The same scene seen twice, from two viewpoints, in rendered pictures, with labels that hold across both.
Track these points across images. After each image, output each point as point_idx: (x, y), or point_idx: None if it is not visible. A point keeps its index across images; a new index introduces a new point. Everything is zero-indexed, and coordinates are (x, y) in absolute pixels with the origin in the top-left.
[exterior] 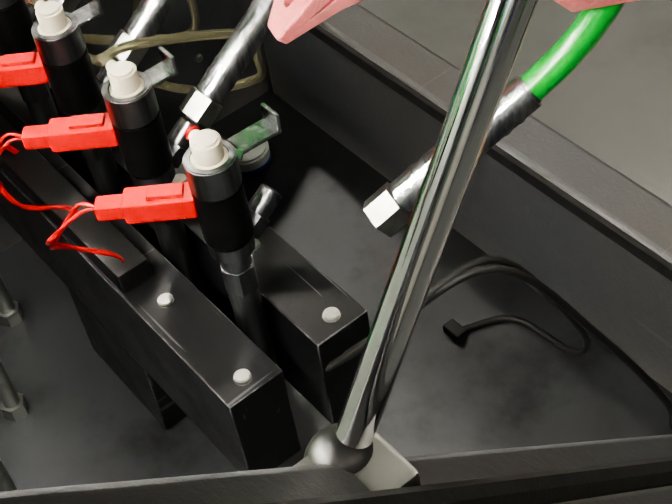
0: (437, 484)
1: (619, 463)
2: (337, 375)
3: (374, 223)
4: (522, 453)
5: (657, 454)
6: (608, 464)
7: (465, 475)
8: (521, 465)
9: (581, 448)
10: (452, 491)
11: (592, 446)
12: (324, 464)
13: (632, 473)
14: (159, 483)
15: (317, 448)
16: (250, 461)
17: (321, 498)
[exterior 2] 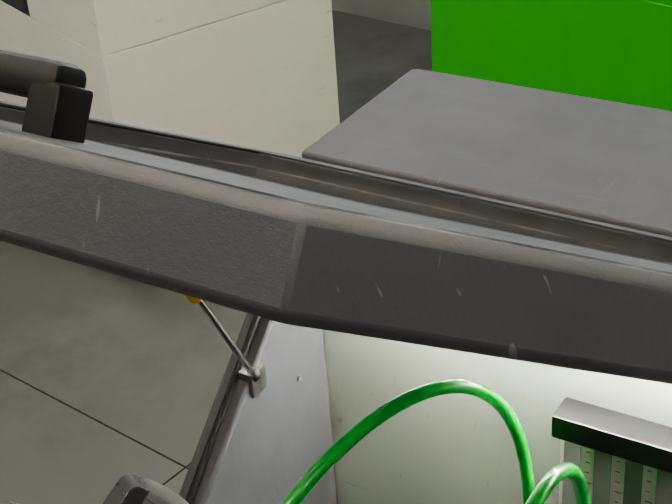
0: (235, 376)
1: (210, 441)
2: None
3: None
4: (229, 424)
5: (205, 477)
6: (212, 437)
7: (235, 397)
8: (228, 418)
9: (220, 449)
10: (232, 376)
11: (218, 454)
12: (254, 367)
13: (207, 441)
14: (266, 327)
15: (256, 368)
16: None
17: (246, 345)
